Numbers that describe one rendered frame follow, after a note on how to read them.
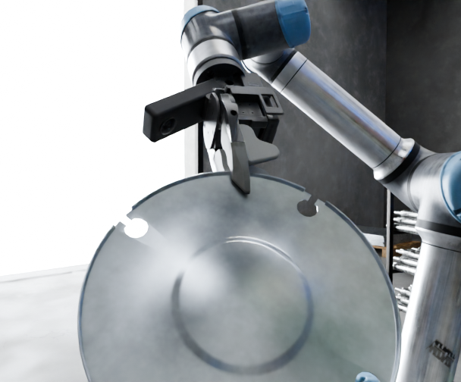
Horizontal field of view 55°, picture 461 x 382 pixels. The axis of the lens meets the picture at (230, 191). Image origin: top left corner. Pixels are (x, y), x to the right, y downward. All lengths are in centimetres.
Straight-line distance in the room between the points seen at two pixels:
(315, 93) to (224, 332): 51
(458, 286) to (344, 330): 34
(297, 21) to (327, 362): 47
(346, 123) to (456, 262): 29
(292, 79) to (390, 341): 50
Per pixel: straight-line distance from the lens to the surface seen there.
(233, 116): 49
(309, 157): 677
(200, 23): 68
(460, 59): 810
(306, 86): 80
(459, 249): 73
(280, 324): 41
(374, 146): 82
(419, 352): 76
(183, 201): 46
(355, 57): 792
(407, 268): 305
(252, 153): 49
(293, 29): 69
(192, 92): 56
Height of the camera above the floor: 106
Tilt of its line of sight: 3 degrees down
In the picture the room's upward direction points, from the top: straight up
